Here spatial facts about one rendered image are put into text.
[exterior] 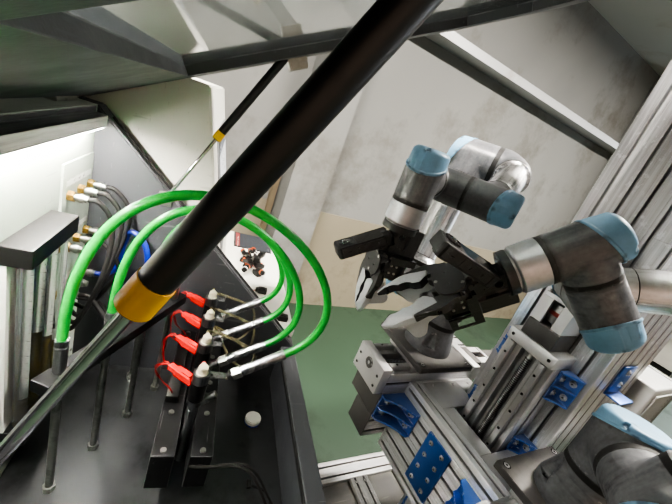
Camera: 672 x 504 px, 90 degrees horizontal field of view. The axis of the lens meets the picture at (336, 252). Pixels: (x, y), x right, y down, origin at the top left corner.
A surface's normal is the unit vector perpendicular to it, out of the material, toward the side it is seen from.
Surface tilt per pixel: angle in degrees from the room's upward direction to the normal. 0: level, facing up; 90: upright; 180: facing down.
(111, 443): 0
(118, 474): 0
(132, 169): 90
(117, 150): 90
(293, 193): 90
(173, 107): 90
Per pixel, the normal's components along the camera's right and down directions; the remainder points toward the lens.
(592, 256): -0.22, 0.15
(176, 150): 0.25, 0.42
